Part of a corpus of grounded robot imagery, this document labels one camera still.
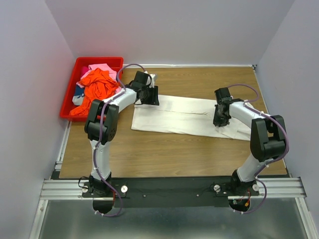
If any red plastic bin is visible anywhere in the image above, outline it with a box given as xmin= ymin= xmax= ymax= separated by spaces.
xmin=60 ymin=56 xmax=124 ymax=122

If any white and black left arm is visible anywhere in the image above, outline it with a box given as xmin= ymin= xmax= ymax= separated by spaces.
xmin=84 ymin=71 xmax=159 ymax=197

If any blue and white garment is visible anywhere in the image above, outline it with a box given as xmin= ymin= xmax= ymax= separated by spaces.
xmin=72 ymin=84 xmax=85 ymax=106

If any aluminium frame rail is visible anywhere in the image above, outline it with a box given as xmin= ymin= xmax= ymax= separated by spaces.
xmin=29 ymin=121 xmax=81 ymax=239

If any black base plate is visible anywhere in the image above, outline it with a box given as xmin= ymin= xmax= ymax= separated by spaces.
xmin=78 ymin=176 xmax=259 ymax=214

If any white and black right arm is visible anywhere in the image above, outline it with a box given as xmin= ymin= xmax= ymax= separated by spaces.
xmin=213 ymin=87 xmax=289 ymax=195

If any white t shirt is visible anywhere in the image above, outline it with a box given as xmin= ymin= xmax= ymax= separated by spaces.
xmin=131 ymin=95 xmax=251 ymax=141

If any orange t shirt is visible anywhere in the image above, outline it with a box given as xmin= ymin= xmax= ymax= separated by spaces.
xmin=70 ymin=68 xmax=120 ymax=116

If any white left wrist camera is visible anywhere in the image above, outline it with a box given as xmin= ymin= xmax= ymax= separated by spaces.
xmin=147 ymin=74 xmax=158 ymax=88

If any pink t shirt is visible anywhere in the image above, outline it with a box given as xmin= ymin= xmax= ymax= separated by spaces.
xmin=77 ymin=63 xmax=122 ymax=99

